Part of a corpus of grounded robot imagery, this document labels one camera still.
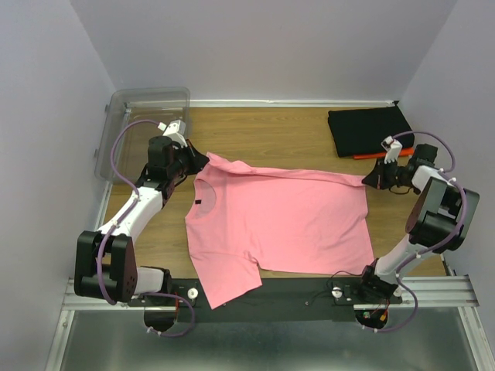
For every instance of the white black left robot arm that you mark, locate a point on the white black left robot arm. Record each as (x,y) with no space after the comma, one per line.
(105,265)

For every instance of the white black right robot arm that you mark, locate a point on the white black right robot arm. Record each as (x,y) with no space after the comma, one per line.
(438,222)

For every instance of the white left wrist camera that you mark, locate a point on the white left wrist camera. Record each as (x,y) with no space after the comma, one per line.
(175,131)

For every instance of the aluminium frame rail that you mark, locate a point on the aluminium frame rail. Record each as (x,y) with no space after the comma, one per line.
(106,270)

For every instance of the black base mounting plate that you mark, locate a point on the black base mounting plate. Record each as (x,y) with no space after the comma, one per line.
(335,298)

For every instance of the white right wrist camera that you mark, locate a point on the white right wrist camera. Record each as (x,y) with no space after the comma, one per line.
(392,148)

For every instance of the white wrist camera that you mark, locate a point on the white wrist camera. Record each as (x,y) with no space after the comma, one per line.
(175,131)
(392,148)

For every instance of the folded black t shirt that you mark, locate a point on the folded black t shirt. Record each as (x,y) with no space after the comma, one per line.
(361,131)

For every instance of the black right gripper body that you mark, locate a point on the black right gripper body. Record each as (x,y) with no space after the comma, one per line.
(391,175)

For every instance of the clear plastic bin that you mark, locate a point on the clear plastic bin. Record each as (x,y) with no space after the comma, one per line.
(164,104)

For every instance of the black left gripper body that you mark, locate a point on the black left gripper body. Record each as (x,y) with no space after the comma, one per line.
(178,165)

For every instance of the folded orange t shirt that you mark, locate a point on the folded orange t shirt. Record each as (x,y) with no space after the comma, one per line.
(371,155)

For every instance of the pink t shirt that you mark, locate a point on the pink t shirt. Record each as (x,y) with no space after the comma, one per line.
(247,219)

